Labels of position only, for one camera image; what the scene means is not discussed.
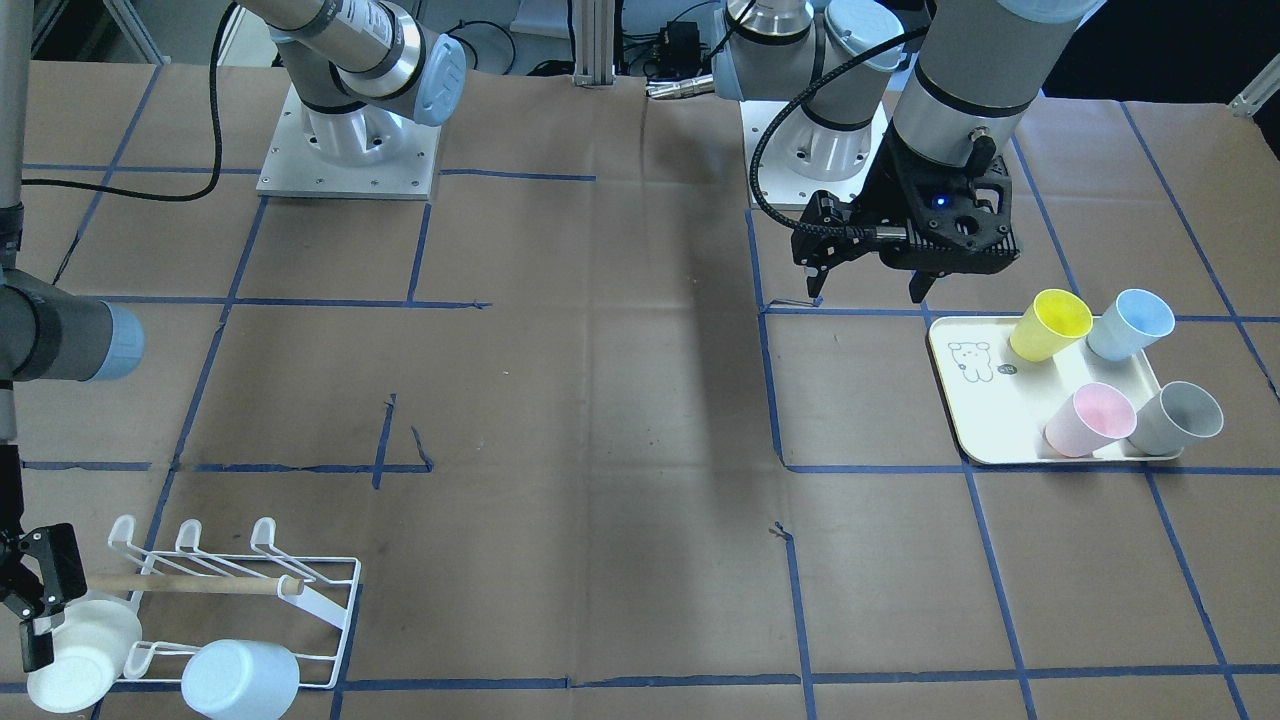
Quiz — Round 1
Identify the aluminium frame post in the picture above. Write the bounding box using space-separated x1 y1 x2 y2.
567 1 621 87

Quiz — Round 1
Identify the cream plastic tray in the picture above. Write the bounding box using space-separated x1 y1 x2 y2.
927 316 1161 465

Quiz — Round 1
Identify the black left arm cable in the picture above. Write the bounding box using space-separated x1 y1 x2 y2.
748 26 931 246

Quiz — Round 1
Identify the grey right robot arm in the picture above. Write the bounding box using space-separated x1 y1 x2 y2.
1 1 468 673

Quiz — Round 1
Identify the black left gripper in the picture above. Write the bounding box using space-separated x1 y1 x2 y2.
790 129 998 304

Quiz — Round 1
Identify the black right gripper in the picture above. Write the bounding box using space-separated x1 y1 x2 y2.
1 445 88 673

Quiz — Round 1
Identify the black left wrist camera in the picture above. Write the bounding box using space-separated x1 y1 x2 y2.
902 154 1020 274

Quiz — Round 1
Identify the grey plastic cup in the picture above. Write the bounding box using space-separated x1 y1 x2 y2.
1128 380 1225 456

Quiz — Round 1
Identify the pink plastic cup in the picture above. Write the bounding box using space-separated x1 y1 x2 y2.
1044 382 1137 457

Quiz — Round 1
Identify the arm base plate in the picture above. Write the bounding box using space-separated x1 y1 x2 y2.
758 105 888 211
256 87 440 201

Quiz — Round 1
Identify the yellow plastic cup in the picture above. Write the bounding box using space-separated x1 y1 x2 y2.
1009 288 1094 363

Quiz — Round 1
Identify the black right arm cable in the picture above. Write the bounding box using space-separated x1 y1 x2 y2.
20 0 241 202

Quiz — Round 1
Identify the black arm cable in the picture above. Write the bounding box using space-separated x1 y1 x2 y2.
20 0 241 202
748 26 931 246

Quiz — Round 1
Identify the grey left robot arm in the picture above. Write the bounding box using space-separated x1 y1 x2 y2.
707 1 1098 304

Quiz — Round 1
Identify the light blue plastic cup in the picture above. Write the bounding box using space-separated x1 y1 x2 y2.
180 639 300 719

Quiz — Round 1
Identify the white wire cup rack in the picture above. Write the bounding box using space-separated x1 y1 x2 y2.
87 515 364 691

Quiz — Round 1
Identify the pale green plastic cup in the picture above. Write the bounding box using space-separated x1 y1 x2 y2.
26 591 142 714

